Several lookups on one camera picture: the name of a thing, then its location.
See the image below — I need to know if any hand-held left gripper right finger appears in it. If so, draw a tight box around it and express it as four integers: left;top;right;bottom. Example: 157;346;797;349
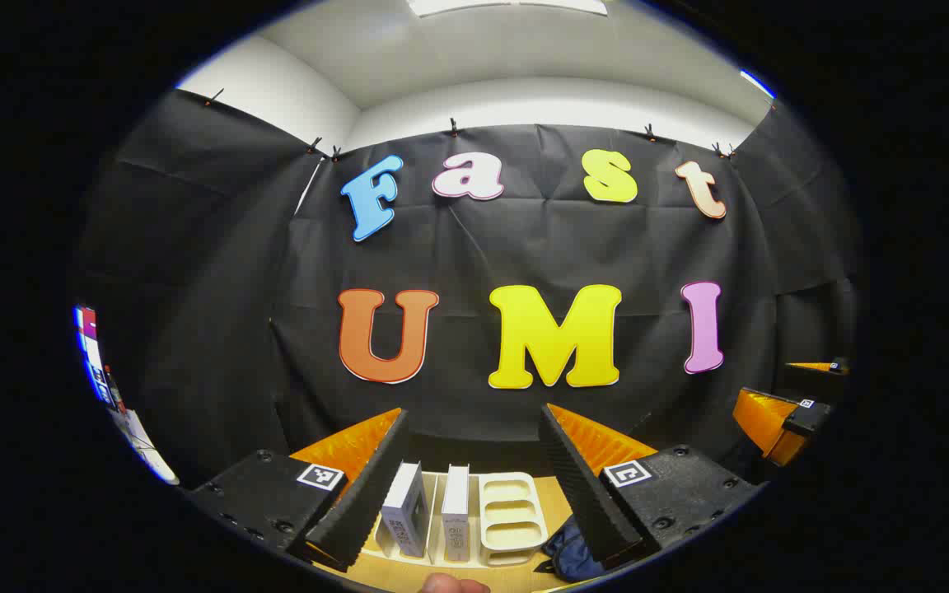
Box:
539;402;768;569

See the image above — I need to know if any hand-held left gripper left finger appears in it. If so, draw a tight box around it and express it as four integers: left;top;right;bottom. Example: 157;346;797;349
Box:
186;408;409;572

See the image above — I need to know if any grey book with dark picture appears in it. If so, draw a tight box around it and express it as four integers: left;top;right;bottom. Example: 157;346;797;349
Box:
381;461;428;558

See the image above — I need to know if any blue schoolbag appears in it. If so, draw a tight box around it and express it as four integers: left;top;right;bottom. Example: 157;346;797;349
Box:
536;515;609;582

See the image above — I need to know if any cream plastic bookshelf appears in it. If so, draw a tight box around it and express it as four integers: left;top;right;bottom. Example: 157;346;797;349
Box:
372;469;554;569

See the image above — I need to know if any white book with green print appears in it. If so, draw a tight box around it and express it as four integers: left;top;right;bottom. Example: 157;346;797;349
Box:
441;465;472;563

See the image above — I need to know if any white printed banner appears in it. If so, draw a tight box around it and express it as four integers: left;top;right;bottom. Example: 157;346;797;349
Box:
73;305;180;485

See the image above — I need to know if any row of black cloth clips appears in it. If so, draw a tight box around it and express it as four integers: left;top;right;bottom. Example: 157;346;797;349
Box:
204;86;776;161

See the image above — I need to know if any ceiling light panel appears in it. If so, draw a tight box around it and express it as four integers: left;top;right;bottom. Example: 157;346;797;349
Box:
407;0;610;18

